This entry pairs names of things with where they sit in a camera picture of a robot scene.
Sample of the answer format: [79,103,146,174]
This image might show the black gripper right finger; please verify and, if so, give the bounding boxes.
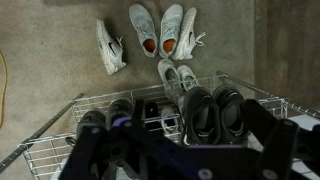
[243,99,299,180]

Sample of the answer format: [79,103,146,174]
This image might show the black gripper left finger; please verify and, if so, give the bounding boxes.
[58,127,110,180]

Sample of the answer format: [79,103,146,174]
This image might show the dark grey sneaker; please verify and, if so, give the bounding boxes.
[182,87,221,145]
[212,84,248,144]

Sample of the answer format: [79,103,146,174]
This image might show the black sneaker behind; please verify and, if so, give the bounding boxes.
[77,109,106,137]

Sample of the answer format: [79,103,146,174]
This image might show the black sneaker with swoosh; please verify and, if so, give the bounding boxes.
[106,99,133,130]

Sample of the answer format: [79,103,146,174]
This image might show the white swoosh sneaker lone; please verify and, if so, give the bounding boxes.
[96,19,126,75]

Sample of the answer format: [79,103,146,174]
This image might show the small grey sneaker left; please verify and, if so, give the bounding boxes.
[158,59,184,102]

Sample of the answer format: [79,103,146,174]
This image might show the white swoosh sneaker by pair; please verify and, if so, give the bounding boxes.
[172,7,206,60]

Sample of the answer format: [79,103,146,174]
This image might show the grey knit sneaker orange insole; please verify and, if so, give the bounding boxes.
[129,3,158,57]

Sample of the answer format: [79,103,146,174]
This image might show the chrome wire shoe rack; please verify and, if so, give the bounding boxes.
[22,73,320,180]

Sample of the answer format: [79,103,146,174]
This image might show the yellow cable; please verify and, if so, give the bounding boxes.
[0,50,8,129]

